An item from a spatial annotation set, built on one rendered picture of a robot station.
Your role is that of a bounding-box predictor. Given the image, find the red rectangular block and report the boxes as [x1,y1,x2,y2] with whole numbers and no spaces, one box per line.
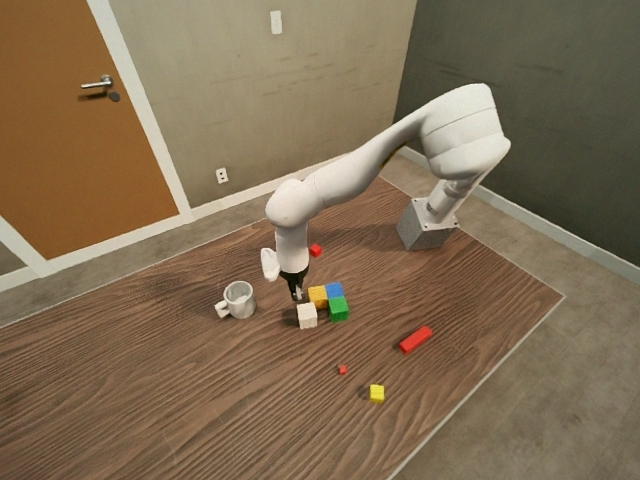
[399,326,432,354]

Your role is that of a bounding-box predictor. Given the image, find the white mug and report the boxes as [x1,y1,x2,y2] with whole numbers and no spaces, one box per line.
[215,281,256,319]

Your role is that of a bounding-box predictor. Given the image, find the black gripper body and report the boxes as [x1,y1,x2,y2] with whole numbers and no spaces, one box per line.
[279,262,309,290]

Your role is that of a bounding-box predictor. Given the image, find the blue cube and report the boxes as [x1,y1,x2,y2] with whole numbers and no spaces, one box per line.
[324,283,344,299]

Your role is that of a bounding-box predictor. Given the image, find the green cube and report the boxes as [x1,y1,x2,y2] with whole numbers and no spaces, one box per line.
[327,296,349,322]

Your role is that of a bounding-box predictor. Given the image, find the red cube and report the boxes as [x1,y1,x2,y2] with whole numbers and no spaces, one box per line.
[310,244,321,258]

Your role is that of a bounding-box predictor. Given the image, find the yellow cube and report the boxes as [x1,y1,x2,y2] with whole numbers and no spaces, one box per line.
[369,385,384,403]
[308,285,328,310]

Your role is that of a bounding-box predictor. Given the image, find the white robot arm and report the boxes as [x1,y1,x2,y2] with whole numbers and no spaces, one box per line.
[261,83,510,282]

